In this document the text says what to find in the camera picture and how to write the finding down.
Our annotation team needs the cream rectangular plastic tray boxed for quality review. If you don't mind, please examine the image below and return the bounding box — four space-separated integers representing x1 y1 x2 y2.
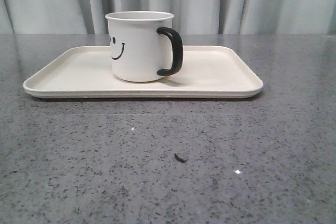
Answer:
23 46 264 99

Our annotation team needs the small black debris piece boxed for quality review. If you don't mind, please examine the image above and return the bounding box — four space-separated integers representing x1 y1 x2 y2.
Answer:
174 153 187 163

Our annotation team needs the pale green curtain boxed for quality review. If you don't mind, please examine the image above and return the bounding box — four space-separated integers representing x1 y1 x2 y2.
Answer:
1 0 335 35

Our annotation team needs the white smiley mug black handle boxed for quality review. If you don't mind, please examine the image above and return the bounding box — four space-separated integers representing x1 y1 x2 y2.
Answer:
105 11 184 82

